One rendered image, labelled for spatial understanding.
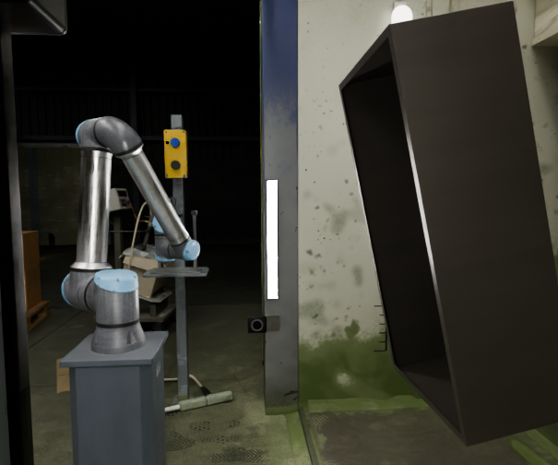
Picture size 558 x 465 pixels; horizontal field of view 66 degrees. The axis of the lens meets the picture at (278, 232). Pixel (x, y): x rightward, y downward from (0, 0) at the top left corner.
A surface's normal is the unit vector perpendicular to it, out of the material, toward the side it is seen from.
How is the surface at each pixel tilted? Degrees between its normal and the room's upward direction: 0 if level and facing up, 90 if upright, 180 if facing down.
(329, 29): 90
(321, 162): 90
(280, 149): 90
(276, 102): 90
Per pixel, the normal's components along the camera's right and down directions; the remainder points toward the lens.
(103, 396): 0.08, 0.08
